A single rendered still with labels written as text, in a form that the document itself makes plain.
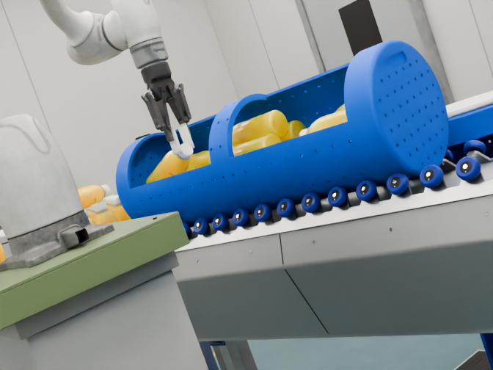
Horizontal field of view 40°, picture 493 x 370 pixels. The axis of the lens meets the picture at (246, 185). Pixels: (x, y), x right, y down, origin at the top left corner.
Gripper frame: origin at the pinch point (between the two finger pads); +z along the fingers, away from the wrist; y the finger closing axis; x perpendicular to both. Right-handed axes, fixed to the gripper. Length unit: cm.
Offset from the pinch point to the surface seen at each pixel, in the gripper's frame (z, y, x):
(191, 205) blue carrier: 16.8, -6.8, -3.0
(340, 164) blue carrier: 16, -7, -52
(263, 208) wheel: 21.6, -4.6, -24.6
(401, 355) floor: 119, 112, 38
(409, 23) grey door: -28, 366, 120
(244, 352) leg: 67, 12, 19
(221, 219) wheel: 22.1, -5.0, -10.3
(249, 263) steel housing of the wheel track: 33.6, -7.9, -17.5
